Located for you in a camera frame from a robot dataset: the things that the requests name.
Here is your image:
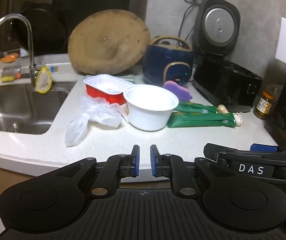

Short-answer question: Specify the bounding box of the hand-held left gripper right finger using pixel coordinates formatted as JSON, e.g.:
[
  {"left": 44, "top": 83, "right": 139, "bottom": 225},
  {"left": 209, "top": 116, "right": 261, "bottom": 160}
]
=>
[{"left": 150, "top": 144, "right": 236, "bottom": 197}]

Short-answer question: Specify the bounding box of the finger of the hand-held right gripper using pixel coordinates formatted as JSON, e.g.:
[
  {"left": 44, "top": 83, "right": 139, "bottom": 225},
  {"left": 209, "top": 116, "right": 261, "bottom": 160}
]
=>
[
  {"left": 250, "top": 144, "right": 279, "bottom": 153},
  {"left": 203, "top": 143, "right": 224, "bottom": 162}
]

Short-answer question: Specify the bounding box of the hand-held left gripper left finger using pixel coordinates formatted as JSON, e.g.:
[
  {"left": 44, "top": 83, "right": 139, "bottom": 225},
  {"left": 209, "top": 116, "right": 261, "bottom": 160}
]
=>
[{"left": 54, "top": 144, "right": 140, "bottom": 197}]

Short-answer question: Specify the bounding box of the white plastic bowl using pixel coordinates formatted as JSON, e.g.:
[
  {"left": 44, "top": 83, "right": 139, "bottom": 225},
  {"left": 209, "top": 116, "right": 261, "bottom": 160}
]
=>
[{"left": 123, "top": 84, "right": 179, "bottom": 131}]

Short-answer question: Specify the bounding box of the translucent white plastic bag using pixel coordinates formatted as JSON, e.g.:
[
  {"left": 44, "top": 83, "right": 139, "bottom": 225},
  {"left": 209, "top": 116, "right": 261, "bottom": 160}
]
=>
[{"left": 65, "top": 95, "right": 128, "bottom": 147}]

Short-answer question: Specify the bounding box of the purple eggplant pot holder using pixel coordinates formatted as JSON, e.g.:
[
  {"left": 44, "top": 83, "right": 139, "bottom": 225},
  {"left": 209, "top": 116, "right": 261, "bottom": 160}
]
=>
[{"left": 163, "top": 80, "right": 193, "bottom": 102}]

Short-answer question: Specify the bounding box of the red food tray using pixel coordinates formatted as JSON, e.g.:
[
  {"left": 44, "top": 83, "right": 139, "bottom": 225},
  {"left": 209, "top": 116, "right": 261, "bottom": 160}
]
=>
[{"left": 83, "top": 74, "right": 133, "bottom": 105}]

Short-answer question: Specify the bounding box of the green snack packet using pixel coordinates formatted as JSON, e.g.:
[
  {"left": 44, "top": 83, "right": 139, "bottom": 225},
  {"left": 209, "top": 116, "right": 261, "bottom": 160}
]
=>
[
  {"left": 167, "top": 111, "right": 236, "bottom": 128},
  {"left": 174, "top": 102, "right": 220, "bottom": 114}
]

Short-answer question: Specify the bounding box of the glass sauce jar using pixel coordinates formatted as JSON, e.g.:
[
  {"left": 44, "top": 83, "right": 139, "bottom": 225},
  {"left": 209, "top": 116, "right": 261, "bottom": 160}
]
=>
[{"left": 254, "top": 91, "right": 276, "bottom": 120}]

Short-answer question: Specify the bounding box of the black rice cooker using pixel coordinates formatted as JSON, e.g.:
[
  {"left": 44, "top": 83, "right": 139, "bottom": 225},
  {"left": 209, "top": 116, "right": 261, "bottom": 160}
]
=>
[{"left": 192, "top": 0, "right": 264, "bottom": 113}]

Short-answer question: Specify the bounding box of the green striped cloth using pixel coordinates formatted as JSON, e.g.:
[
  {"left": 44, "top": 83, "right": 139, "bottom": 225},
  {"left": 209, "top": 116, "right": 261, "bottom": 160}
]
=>
[{"left": 119, "top": 74, "right": 136, "bottom": 83}]

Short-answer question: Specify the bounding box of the blue rice cooker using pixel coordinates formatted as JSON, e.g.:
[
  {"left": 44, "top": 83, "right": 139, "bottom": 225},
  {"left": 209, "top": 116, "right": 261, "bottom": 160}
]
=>
[{"left": 142, "top": 36, "right": 195, "bottom": 87}]

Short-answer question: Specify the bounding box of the round wooden cutting board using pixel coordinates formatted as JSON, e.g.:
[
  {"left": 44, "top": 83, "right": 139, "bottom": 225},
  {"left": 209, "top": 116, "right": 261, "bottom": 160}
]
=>
[{"left": 68, "top": 9, "right": 150, "bottom": 75}]

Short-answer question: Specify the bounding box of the yellow-rimmed mesh scrubber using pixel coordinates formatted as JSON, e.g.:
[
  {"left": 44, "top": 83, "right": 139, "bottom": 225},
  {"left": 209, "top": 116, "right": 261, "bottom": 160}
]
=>
[{"left": 35, "top": 66, "right": 53, "bottom": 94}]

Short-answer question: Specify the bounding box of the white plastic container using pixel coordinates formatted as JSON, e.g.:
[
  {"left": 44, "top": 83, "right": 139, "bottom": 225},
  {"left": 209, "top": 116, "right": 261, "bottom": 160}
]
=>
[{"left": 41, "top": 54, "right": 78, "bottom": 82}]

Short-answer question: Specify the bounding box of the stainless steel sink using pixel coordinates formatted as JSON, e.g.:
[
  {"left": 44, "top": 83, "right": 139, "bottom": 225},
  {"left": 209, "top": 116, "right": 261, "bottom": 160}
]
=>
[{"left": 0, "top": 81, "right": 77, "bottom": 135}]

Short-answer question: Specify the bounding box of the chrome kitchen faucet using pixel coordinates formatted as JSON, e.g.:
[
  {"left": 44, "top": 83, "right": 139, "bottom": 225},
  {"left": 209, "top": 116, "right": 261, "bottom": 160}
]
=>
[{"left": 0, "top": 13, "right": 42, "bottom": 90}]

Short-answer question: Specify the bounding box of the yellow sponge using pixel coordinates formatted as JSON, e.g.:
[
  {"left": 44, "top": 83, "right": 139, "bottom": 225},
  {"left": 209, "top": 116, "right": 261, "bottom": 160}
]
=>
[{"left": 1, "top": 67, "right": 21, "bottom": 82}]

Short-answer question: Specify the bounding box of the black wok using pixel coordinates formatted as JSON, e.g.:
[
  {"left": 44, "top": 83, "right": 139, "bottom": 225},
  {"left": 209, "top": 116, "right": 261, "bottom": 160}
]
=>
[{"left": 13, "top": 2, "right": 66, "bottom": 53}]

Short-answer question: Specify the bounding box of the orange scrubber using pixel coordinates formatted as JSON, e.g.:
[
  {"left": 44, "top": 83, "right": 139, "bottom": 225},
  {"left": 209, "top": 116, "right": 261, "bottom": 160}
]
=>
[{"left": 0, "top": 52, "right": 21, "bottom": 63}]

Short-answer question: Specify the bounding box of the black power cable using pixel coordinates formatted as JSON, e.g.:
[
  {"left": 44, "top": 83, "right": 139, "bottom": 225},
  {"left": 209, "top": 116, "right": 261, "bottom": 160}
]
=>
[{"left": 178, "top": 4, "right": 201, "bottom": 43}]

